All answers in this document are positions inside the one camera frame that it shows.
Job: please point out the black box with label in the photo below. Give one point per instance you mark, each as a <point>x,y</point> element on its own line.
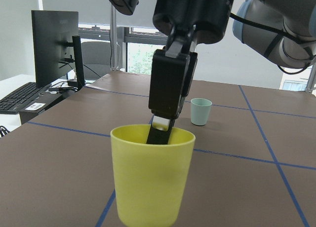
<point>44,102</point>

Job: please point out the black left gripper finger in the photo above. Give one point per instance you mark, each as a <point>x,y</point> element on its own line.
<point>169,69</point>

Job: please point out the black keyboard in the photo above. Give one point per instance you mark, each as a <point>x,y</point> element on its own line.
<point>17,100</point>

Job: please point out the yellow plastic cup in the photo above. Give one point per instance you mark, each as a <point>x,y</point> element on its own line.
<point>150,179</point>

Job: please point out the brown paper table cover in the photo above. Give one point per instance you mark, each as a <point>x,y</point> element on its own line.
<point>254,162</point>

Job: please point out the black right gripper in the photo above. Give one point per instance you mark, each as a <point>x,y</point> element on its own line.
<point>205,21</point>

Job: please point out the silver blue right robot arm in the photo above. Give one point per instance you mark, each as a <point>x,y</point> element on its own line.
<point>283,31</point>

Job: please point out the aluminium frame post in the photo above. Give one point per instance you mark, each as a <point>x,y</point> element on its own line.
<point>113,39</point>

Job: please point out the pale green plastic cup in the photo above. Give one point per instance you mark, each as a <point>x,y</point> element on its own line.
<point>200,110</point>

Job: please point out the black computer monitor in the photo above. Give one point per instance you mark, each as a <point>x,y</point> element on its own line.
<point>57,46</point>

